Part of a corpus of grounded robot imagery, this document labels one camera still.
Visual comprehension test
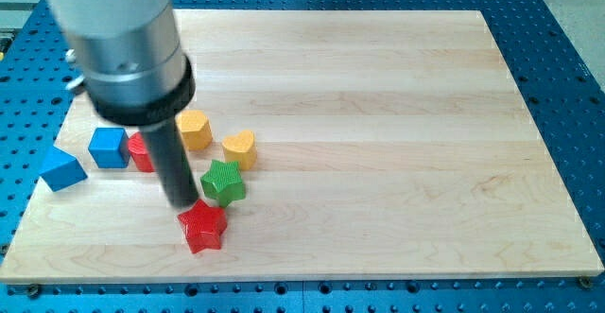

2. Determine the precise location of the light wooden board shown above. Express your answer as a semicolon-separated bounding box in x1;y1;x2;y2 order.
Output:
1;9;603;285

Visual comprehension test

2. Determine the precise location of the red circle block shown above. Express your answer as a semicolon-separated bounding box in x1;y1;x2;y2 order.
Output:
127;132;154;173

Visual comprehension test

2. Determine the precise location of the yellow heart block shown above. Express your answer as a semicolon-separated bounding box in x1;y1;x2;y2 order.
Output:
221;130;257;170

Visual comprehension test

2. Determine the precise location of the blue perforated metal table frame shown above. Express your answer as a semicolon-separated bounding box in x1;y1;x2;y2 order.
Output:
1;0;604;312

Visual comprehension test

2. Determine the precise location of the blue cube block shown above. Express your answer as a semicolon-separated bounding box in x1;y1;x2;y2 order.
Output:
88;128;130;168

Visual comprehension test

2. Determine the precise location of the yellow pentagon block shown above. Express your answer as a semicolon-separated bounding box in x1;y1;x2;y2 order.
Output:
177;110;213;151

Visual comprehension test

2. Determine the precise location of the red star block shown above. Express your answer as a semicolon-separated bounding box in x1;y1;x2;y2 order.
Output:
177;200;228;253

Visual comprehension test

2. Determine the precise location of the blue triangle block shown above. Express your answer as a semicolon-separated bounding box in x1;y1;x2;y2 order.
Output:
39;147;88;192

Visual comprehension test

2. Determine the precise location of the green star block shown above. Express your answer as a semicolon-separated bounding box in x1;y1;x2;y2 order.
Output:
200;160;246;208

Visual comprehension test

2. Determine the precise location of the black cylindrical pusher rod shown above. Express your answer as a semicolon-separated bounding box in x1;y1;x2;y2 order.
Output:
140;118;199;208

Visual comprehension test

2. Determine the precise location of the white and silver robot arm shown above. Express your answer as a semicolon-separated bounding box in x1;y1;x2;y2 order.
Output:
46;0;199;208

